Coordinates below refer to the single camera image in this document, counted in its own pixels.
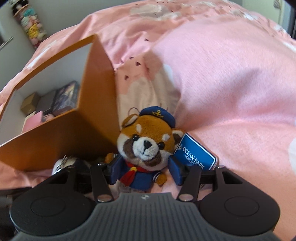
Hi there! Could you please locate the white fuzzy keychain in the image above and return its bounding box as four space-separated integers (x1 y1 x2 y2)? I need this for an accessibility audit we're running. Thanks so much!
51 155 91 176

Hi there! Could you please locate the red panda sailor plush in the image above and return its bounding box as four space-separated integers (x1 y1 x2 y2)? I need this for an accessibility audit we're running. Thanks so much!
104 106 186 192

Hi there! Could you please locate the pink box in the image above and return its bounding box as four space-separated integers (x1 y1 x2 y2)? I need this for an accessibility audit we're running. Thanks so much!
21 110 47 134

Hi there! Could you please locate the grey box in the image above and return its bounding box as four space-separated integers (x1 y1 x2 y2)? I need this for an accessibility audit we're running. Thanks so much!
36 89 59 115

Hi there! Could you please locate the dark printed box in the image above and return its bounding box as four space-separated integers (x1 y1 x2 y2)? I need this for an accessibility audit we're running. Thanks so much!
51 80 80 117

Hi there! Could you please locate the small brown cardboard box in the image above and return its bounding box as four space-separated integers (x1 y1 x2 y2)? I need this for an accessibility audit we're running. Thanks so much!
20 92 41 115

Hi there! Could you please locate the blue tag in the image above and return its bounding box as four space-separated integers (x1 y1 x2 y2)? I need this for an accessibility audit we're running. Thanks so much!
173 132 219 171

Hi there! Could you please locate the pink printed blanket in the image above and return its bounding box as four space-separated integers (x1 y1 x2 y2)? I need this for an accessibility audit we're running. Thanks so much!
0 0 296 209

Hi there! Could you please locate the metal door handle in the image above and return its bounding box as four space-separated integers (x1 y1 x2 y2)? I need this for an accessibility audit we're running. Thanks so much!
0 35 15 51

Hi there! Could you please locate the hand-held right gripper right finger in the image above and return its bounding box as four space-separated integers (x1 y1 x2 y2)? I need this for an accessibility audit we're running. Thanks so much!
168 155 244 202

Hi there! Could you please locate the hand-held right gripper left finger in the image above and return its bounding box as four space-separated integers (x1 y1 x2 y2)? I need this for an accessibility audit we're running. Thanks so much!
55 154 127 203

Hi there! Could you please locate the orange cardboard box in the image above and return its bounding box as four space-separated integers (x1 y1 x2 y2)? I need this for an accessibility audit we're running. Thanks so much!
0 34 121 172

